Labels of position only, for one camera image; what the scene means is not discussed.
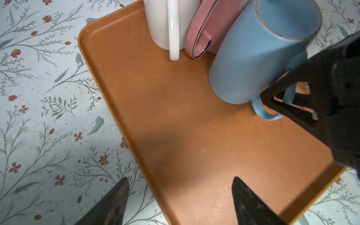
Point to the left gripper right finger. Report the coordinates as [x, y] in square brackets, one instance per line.
[250, 209]

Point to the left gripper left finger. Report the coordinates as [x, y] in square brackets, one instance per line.
[110, 210]

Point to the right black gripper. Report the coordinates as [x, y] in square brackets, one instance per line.
[322, 96]

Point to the light blue mug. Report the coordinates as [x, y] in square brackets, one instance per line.
[268, 39]

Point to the orange plastic tray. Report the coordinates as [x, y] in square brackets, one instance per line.
[188, 143]

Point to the pink mug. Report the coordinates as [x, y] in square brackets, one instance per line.
[211, 24]

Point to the white mug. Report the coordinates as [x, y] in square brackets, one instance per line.
[168, 22]

